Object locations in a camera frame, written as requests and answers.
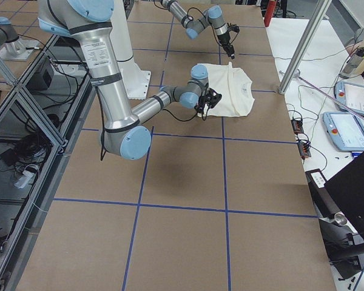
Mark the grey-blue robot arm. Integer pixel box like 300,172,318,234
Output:
153,0,240,59
38,1,221,160

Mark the white power strip under table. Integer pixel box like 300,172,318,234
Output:
14,169,36,189

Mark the blue teach pendant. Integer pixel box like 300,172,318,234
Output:
322,112,364,152
334,80,364,116

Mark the red cylinder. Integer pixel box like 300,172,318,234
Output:
264,0,277,27

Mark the white-tipped reacher grabber stick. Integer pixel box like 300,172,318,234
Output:
291,73,364,121

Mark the far blue teach pendant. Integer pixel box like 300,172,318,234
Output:
334,80,364,116

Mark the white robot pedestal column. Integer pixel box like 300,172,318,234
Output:
110,0,151,100

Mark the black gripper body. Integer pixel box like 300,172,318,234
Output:
195,88,222,117
217,23,240,52

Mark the small orange-black electronics module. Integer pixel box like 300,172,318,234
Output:
291,118,304,134

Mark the grey aluminium frame post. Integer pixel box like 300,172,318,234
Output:
278,0,332,95

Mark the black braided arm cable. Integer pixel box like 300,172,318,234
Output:
162,81,212,122

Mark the near blue teach pendant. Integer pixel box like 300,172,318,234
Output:
322,112,364,152

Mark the cream long-sleeve cat shirt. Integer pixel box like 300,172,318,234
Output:
203,62,255,117

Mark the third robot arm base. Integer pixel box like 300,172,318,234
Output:
0,16,39,61

